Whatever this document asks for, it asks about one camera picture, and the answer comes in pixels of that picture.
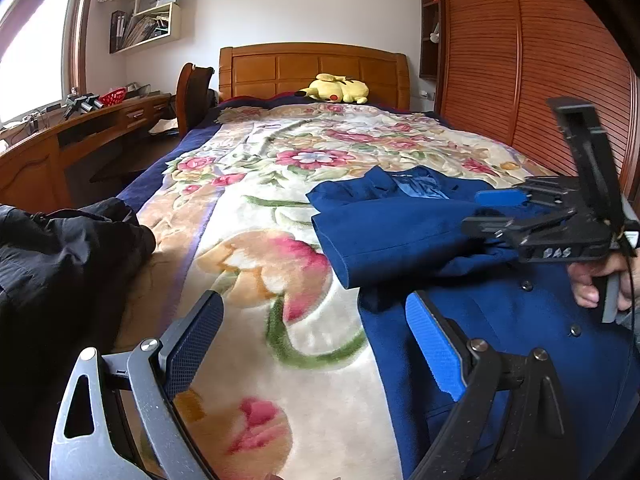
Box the wooden slatted wardrobe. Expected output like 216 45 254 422
435 0 640 196

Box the wooden bed headboard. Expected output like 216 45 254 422
218 42 411 111

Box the window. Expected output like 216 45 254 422
0 0 83 126

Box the yellow plush toy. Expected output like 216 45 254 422
294 73 371 105

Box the wooden desk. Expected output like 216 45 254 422
0 91 176 211

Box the black jacket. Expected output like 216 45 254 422
0 197 158 461

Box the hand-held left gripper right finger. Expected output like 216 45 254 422
406 290 573 480

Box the row of books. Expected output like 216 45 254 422
110 10 171 53

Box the blue coat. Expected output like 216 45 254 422
306 165 640 480

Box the wooden open shelf niche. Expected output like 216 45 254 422
419 0 443 80

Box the person's right hand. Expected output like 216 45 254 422
567 255 637 312

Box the wooden chair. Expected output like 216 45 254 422
175 62 218 138

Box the white wall shelf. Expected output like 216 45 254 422
97 0 188 55

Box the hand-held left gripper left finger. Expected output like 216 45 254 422
49 290 224 480

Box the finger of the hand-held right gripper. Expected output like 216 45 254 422
461 210 583 250
474 177 583 211

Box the floral blanket bed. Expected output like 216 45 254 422
117 97 561 480

